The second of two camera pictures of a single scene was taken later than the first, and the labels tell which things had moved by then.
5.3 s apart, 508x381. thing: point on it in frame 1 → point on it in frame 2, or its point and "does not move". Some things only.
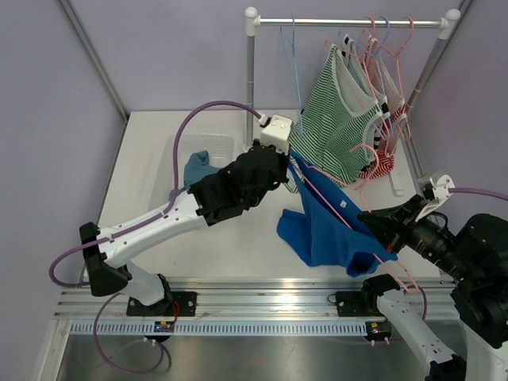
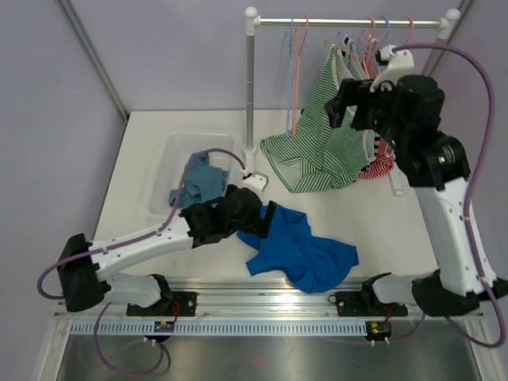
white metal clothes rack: x=446 y=27 does not move
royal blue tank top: x=330 y=232 → x=314 y=263
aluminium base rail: x=243 y=299 does not move
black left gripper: x=282 y=159 → x=259 y=226
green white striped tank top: x=339 y=131 does not move
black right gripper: x=394 y=225 → x=352 y=93
